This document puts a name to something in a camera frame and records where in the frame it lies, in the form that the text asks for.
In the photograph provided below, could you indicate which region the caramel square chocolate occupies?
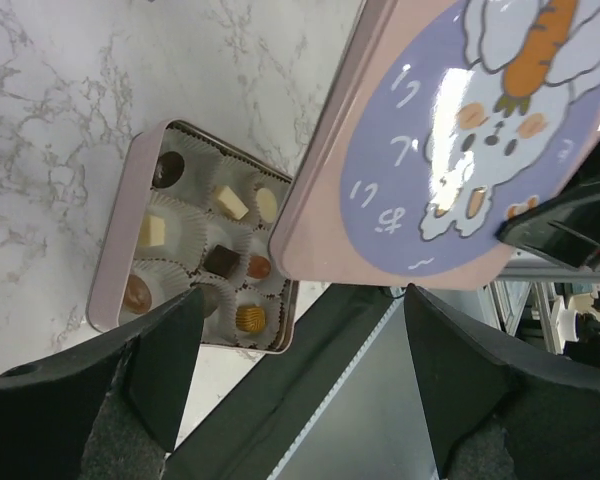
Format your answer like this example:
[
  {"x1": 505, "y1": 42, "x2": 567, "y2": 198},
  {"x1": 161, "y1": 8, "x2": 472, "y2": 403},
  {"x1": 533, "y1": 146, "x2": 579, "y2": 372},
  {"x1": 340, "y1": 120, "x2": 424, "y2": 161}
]
[{"x1": 235, "y1": 305, "x2": 267, "y2": 333}]

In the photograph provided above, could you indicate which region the white bar chocolate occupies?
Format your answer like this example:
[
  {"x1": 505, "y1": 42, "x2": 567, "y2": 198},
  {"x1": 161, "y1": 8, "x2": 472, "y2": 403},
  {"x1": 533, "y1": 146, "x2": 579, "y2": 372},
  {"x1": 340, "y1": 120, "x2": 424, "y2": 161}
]
[{"x1": 137, "y1": 214, "x2": 166, "y2": 248}]

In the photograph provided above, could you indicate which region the white oval chocolate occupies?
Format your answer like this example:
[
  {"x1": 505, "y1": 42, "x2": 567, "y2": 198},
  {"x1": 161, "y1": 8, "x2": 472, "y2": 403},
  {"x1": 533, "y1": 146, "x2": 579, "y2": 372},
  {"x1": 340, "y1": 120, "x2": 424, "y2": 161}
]
[{"x1": 255, "y1": 187, "x2": 278, "y2": 224}]

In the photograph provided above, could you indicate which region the white rectangular chocolate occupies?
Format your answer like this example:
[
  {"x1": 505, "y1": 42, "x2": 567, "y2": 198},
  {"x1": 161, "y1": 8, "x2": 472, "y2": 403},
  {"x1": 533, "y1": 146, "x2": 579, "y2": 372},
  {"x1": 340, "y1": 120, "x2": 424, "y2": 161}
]
[{"x1": 213, "y1": 185, "x2": 249, "y2": 221}]

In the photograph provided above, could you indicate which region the brown almond chocolate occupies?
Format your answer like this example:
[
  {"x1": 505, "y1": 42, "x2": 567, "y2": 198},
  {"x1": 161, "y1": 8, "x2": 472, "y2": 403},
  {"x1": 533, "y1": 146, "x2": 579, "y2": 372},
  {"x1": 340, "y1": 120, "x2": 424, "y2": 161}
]
[{"x1": 247, "y1": 255, "x2": 271, "y2": 280}]

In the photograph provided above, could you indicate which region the light brown round chocolate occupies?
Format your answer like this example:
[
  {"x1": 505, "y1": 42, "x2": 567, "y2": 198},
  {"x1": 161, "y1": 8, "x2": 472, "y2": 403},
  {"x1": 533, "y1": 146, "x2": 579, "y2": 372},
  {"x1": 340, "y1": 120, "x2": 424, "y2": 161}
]
[{"x1": 122, "y1": 274, "x2": 152, "y2": 315}]

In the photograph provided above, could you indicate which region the dark oval chocolate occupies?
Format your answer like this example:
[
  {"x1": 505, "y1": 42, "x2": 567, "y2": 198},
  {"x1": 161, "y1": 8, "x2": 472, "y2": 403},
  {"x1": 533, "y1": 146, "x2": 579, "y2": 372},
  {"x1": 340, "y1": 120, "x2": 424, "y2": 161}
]
[{"x1": 152, "y1": 151, "x2": 185, "y2": 189}]

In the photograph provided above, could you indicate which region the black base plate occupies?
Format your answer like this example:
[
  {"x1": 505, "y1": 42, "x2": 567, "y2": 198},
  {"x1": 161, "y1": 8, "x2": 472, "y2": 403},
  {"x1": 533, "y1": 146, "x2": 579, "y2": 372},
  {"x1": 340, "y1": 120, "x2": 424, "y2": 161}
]
[{"x1": 163, "y1": 284, "x2": 400, "y2": 479}]

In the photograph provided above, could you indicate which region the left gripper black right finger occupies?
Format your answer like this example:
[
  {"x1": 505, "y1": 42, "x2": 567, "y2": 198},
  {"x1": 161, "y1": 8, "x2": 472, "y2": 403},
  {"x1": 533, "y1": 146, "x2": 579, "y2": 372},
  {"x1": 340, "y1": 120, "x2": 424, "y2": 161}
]
[{"x1": 403, "y1": 285, "x2": 600, "y2": 479}]

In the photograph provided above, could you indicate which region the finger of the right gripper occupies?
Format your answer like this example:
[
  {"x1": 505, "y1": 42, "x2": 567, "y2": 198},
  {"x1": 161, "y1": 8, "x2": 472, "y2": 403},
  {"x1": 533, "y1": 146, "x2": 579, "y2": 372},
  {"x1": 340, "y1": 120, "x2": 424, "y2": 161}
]
[{"x1": 497, "y1": 140, "x2": 600, "y2": 270}]

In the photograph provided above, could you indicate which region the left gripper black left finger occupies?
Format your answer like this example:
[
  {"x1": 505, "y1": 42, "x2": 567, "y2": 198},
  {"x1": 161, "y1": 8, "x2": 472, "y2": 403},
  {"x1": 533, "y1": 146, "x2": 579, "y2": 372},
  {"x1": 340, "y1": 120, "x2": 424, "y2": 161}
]
[{"x1": 0, "y1": 290, "x2": 204, "y2": 479}]

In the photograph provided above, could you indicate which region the pink chocolate tin box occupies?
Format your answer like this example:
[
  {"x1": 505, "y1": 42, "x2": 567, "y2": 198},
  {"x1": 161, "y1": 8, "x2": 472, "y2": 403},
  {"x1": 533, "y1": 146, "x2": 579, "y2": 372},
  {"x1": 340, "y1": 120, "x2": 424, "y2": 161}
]
[{"x1": 87, "y1": 119, "x2": 298, "y2": 354}]

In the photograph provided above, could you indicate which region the dark square chocolate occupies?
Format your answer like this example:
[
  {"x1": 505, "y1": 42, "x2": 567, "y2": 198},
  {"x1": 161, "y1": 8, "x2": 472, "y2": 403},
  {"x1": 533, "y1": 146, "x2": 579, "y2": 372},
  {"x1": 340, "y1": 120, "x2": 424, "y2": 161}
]
[{"x1": 202, "y1": 244, "x2": 240, "y2": 279}]

